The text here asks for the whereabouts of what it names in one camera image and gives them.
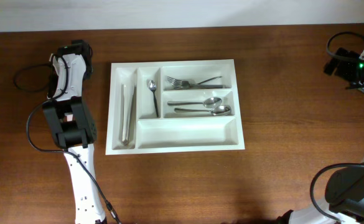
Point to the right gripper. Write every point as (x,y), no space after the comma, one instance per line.
(342,71)

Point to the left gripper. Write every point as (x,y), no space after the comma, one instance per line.
(54,82)

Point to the metal tweezers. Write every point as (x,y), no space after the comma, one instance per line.
(128,100)

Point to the small teaspoon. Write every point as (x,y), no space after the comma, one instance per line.
(152,86)

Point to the fork black handle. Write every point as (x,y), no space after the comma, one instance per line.
(207,80)

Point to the large spoon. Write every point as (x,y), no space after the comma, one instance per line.
(211,102)
(222,110)

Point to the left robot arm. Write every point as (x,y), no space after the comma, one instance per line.
(72,126)

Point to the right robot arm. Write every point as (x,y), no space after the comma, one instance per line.
(344,192)

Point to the white cutlery tray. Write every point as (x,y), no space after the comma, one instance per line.
(171,131)

